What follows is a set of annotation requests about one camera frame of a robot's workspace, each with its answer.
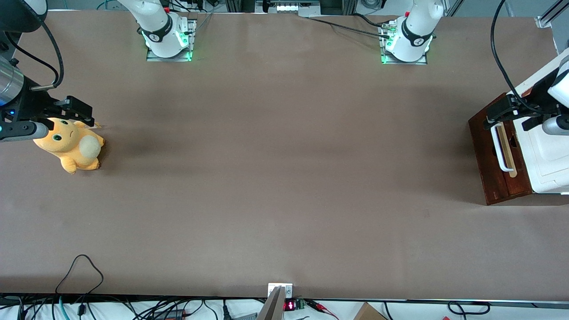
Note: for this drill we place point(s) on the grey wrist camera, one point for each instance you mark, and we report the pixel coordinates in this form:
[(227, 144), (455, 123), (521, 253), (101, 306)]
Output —
[(555, 126), (22, 131)]

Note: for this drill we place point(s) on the dark brown wooden drawer cabinet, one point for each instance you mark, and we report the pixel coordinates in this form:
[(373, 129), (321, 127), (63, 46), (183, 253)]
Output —
[(498, 195)]

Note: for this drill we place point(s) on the device with white lights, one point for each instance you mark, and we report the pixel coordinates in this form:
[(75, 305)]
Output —
[(289, 8)]

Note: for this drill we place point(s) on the aluminium frame profile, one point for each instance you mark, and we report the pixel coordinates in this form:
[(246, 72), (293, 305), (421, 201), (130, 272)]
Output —
[(549, 18)]

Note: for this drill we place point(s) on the orange plush toy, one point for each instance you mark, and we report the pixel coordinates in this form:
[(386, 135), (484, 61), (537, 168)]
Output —
[(75, 151)]

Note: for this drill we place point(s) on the red clip leads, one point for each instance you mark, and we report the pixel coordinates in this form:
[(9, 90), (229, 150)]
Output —
[(318, 306)]

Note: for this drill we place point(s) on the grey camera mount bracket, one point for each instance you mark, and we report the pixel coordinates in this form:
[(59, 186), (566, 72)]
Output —
[(275, 306)]

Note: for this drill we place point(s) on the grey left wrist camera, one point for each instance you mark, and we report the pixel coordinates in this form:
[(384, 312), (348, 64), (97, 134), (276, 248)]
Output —
[(555, 126)]

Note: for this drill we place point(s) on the brown cardboard box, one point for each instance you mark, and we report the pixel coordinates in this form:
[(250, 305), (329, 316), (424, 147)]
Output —
[(369, 313)]

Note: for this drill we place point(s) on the white plastic box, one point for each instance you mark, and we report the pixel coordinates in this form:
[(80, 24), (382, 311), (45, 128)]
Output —
[(551, 164)]

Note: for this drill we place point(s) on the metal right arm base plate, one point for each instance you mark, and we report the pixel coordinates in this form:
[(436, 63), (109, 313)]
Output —
[(169, 59)]

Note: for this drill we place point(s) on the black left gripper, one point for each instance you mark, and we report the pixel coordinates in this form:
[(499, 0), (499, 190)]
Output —
[(536, 98)]

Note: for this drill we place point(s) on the red LED display module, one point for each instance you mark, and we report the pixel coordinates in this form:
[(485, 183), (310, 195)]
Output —
[(290, 305)]

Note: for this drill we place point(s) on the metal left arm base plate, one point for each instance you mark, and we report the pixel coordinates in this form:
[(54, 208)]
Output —
[(406, 63)]

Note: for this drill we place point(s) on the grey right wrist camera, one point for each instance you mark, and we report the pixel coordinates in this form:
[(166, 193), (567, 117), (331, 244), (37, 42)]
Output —
[(22, 131)]

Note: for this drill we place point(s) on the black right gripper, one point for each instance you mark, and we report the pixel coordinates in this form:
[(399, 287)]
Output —
[(32, 103)]

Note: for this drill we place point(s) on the black power adapter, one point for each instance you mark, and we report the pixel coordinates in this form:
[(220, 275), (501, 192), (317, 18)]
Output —
[(171, 314)]

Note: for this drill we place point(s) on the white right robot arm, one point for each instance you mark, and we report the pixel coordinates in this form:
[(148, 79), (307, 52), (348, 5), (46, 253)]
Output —
[(155, 22)]

